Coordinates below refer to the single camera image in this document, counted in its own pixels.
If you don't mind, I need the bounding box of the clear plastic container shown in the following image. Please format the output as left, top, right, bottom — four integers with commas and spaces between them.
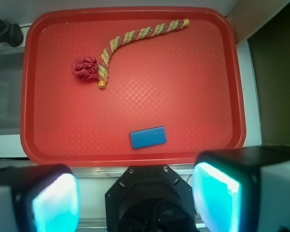
0, 48, 24, 135

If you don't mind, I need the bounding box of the blue rectangular block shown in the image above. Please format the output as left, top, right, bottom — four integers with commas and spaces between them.
130, 126, 167, 149

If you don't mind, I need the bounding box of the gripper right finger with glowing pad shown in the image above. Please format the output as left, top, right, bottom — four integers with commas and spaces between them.
192, 146, 290, 232

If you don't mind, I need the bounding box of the red plastic tray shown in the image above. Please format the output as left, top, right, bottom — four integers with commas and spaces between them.
21, 7, 246, 167

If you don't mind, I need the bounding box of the multicolored braided rope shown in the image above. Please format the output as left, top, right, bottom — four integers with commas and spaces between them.
98, 18, 190, 89

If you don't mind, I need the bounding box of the crumpled red paper ball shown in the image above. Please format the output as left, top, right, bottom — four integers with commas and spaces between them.
72, 57, 99, 81

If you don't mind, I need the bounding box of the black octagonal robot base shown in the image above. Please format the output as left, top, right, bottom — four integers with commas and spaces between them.
105, 165, 198, 232

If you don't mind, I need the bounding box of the black clamp mount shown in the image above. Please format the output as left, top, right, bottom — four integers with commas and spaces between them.
0, 19, 24, 47

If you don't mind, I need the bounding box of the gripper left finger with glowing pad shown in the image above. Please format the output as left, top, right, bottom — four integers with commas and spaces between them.
0, 164, 80, 232

